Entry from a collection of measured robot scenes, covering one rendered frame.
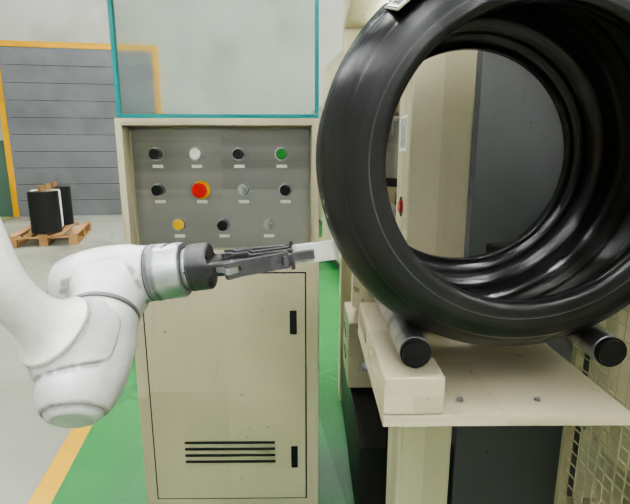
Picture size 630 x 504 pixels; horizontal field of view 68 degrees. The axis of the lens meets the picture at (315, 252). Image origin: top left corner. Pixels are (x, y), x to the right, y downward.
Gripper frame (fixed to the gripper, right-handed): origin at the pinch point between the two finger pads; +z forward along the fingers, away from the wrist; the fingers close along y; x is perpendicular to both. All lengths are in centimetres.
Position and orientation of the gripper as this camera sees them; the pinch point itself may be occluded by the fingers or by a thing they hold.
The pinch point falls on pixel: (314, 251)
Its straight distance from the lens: 74.3
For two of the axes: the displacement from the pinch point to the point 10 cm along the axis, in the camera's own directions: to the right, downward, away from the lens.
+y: -0.1, -2.0, 9.8
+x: 1.3, 9.7, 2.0
